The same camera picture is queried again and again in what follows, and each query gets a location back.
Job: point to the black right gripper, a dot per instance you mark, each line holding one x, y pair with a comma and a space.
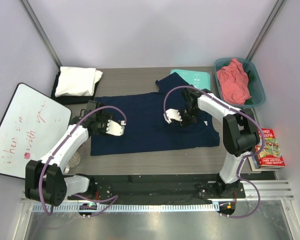
185, 122

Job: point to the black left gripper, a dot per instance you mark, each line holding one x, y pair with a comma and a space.
106, 116

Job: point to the navy blue t shirt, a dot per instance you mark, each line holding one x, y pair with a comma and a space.
147, 131

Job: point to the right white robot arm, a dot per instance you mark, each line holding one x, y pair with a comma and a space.
240, 132

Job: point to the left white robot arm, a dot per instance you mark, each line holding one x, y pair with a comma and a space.
44, 179

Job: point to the folded black t shirt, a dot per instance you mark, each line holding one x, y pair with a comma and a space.
70, 100

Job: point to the teal instruction mat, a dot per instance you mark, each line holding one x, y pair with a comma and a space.
198, 79

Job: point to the white mug orange inside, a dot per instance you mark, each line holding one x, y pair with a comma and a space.
73, 162

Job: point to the folded white t shirt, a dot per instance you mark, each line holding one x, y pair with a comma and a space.
77, 81

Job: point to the pink crumpled t shirt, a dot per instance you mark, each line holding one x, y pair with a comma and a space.
233, 82

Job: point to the white dry-erase board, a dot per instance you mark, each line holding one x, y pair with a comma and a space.
31, 126

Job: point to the green t shirt in bin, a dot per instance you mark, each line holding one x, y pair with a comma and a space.
251, 78

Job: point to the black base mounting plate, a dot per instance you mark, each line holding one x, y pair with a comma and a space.
163, 189

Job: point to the book under red book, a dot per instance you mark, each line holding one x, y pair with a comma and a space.
256, 168

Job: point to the red storey house book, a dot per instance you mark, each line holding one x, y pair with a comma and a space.
270, 156

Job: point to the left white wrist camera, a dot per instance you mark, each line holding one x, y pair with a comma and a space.
115, 128

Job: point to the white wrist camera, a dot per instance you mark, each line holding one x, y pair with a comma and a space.
172, 115
115, 128

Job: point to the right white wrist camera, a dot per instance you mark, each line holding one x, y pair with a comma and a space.
172, 115

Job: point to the perforated white cable duct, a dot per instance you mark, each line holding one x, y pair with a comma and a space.
89, 207

